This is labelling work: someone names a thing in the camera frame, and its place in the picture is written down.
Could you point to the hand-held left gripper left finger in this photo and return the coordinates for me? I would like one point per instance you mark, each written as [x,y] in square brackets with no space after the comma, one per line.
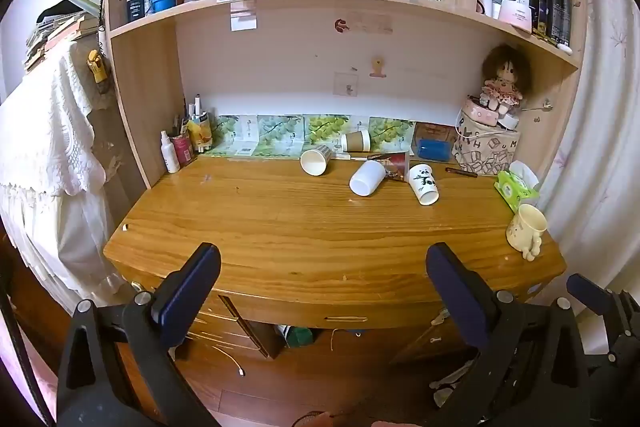
[187,292]

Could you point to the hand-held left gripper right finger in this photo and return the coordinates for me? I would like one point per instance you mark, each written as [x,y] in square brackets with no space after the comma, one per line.
[457,292]

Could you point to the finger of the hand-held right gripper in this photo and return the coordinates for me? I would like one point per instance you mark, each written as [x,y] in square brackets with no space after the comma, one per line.
[590,294]

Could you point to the panda print white cup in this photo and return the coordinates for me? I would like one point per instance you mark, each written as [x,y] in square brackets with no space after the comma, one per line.
[423,183]

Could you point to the dark red paper cup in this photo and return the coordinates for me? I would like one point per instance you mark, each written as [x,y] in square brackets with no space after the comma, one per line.
[397,164]

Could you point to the plain white cup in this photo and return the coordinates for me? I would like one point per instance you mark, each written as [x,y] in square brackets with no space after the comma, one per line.
[366,179]

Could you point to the brown sleeve paper cup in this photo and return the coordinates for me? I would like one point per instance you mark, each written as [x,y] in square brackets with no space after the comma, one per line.
[356,140]

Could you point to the grey striped paper cup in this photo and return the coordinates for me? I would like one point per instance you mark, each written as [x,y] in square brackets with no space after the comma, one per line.
[316,161]

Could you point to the cream mug with feet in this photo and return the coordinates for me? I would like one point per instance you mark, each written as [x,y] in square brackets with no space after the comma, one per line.
[525,227]

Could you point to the green tissue pack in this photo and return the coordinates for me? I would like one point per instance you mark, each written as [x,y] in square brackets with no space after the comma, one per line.
[515,192]

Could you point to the brown pen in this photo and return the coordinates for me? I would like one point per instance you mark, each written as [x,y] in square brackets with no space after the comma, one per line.
[462,172]

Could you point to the wooden desk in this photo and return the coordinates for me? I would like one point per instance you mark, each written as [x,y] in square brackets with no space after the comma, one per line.
[310,237]

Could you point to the white spray bottle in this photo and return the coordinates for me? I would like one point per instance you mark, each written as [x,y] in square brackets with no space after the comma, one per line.
[171,157]

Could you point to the red pen holder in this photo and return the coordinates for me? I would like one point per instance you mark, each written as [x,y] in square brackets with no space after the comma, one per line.
[183,150]

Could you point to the blue plastic box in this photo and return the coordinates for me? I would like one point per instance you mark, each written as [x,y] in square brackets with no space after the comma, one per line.
[434,149]

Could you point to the letter print storage box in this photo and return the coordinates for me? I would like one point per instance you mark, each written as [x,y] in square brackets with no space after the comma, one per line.
[487,149]

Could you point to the pen holder with pens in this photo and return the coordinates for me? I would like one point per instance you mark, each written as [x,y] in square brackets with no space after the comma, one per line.
[202,134]

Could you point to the leaf print paper sheet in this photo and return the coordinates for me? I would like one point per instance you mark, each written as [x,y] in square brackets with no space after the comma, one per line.
[280,136]
[232,137]
[325,127]
[392,132]

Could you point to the brown cardboard box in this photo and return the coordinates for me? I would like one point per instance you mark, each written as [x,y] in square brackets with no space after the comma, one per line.
[435,131]

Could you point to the white curtain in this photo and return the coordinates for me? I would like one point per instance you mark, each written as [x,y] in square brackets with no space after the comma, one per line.
[600,132]

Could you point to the white charger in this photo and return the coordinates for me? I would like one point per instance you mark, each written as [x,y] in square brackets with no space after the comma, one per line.
[510,121]

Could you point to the pink round box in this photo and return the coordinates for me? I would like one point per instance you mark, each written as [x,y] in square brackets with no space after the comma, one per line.
[477,112]

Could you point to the white lace cloth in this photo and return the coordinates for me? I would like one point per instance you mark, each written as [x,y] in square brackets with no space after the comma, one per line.
[50,142]

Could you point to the brown hair rag doll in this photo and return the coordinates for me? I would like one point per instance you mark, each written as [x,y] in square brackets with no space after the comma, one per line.
[502,79]

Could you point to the wooden bookshelf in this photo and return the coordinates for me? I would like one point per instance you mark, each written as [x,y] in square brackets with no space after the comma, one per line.
[145,77]

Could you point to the yellow hanging toy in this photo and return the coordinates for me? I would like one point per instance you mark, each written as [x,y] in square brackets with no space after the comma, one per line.
[97,69]

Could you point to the pink white box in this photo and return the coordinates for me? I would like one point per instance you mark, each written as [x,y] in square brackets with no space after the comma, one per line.
[515,14]

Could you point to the stack of old books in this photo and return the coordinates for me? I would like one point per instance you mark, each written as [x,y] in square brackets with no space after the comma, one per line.
[55,37]

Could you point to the dark bottle white cap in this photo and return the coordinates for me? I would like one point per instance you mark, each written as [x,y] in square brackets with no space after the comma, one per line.
[135,4]

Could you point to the clear wall hook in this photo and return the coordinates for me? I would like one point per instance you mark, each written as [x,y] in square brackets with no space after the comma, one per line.
[346,84]

